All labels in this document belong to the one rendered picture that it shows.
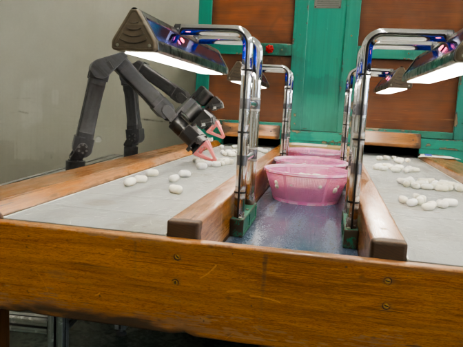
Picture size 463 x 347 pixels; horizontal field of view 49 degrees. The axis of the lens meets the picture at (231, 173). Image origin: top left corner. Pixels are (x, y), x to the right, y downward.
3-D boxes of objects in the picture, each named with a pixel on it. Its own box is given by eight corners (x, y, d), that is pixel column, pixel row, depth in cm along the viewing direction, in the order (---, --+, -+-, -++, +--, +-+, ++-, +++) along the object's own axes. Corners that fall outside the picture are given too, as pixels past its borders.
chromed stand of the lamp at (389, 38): (342, 248, 104) (361, 25, 98) (340, 226, 123) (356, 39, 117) (439, 257, 100) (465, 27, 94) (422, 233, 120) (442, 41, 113)
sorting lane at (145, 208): (2, 228, 88) (2, 217, 88) (222, 149, 265) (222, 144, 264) (165, 246, 83) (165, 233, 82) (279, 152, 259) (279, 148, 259)
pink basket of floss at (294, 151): (309, 176, 209) (311, 153, 207) (272, 167, 231) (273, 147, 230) (356, 174, 222) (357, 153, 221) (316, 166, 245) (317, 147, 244)
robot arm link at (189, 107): (199, 111, 184) (178, 87, 180) (206, 112, 176) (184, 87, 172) (177, 133, 182) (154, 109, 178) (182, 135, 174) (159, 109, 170)
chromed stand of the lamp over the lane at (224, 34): (158, 228, 111) (165, 21, 105) (184, 211, 131) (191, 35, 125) (242, 237, 108) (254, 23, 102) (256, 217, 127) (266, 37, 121)
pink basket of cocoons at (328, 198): (256, 203, 146) (258, 171, 145) (267, 188, 172) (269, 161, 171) (350, 211, 141) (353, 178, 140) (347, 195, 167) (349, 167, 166)
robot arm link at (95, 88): (88, 157, 171) (109, 63, 169) (90, 160, 165) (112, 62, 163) (69, 153, 169) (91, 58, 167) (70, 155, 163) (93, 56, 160)
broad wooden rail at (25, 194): (-55, 296, 93) (-57, 197, 90) (199, 173, 269) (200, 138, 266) (3, 303, 90) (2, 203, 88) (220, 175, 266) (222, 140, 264)
